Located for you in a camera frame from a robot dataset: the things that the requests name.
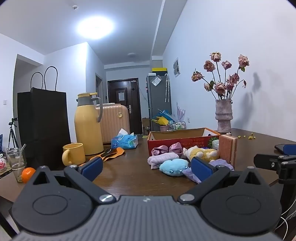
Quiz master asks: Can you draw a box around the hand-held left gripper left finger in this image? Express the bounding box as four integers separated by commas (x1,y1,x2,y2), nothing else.
28,157,117,205

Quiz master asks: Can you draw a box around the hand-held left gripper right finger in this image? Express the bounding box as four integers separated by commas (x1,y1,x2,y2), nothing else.
178,157,269,205

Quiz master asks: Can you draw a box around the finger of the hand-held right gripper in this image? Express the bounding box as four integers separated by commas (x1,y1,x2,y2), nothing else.
282,144,296,156
253,153,296,173

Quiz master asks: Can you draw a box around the yellow plush toy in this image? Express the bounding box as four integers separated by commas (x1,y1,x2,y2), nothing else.
184,146,219,163

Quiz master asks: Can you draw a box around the purple cloth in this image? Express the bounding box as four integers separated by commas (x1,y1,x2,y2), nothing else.
181,159,234,183

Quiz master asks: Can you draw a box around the blue plush toy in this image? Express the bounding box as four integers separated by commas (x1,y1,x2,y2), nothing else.
159,158,189,177

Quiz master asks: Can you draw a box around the purple satin scrunchie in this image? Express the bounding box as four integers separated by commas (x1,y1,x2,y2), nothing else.
169,142,185,155

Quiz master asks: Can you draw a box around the red cardboard box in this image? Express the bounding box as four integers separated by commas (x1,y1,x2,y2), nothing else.
147,127,221,158

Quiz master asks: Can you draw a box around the lavender towel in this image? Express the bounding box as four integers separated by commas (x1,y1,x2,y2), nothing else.
147,153,185,169

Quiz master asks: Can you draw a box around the yellow mug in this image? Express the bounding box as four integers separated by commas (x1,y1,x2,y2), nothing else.
62,143,86,166

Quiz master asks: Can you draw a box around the black oval case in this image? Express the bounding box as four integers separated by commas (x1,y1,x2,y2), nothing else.
101,148,118,161

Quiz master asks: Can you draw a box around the yellow thermos jug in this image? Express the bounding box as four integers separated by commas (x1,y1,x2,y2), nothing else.
74,92,104,156

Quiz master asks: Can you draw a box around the blue tissue pack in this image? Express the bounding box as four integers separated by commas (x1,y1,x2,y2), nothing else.
111,128,139,149

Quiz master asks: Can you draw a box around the peach ribbed suitcase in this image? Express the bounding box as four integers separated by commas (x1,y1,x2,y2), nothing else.
95,103,130,144

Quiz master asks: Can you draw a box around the pink stone vase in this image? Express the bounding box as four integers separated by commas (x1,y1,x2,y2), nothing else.
215,99,233,133

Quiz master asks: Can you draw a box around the black paper bag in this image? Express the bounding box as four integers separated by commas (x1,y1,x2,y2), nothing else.
17,66,72,169

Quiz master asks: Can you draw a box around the orange tangerine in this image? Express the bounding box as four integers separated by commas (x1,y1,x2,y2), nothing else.
21,167,36,183

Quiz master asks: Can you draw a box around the brown cardboard box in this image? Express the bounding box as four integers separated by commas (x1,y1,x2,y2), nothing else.
142,118,151,135

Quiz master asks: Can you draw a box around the clear straw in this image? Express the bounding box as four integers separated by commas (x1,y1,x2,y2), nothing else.
16,144,27,173

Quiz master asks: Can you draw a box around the dark brown entrance door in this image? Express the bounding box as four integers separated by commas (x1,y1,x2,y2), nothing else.
107,79,142,135

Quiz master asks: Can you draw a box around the clear drinking glass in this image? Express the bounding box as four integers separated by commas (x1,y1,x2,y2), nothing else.
6,148,25,183

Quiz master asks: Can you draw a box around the grey refrigerator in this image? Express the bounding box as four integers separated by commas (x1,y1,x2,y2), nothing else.
146,74,172,132

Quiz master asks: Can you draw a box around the dried pink rose bouquet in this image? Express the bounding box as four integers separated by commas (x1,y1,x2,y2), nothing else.
191,51,250,100

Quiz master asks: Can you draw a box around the hanging pale umbrella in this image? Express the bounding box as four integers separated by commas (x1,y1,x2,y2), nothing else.
165,74,170,103

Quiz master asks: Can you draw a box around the black tripod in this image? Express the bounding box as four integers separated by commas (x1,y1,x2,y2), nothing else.
8,118,19,149

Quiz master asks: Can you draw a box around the round ceiling lamp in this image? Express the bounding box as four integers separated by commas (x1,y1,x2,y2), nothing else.
77,16,115,41

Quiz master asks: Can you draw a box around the purple flower wall sticker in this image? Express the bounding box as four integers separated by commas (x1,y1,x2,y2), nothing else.
176,102,186,122

